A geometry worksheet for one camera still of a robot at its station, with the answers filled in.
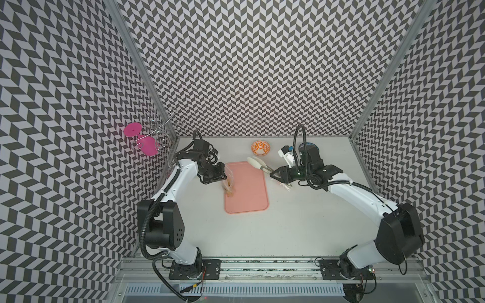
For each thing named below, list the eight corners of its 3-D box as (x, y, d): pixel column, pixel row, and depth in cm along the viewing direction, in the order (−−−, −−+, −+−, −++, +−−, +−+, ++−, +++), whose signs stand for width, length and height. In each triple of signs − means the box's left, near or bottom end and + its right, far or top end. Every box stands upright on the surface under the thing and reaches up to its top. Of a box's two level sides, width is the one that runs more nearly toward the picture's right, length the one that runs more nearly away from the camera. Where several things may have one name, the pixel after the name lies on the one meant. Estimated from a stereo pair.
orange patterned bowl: (251, 160, 114) (251, 152, 108) (251, 148, 120) (251, 140, 114) (269, 160, 114) (270, 152, 108) (269, 148, 120) (270, 140, 114)
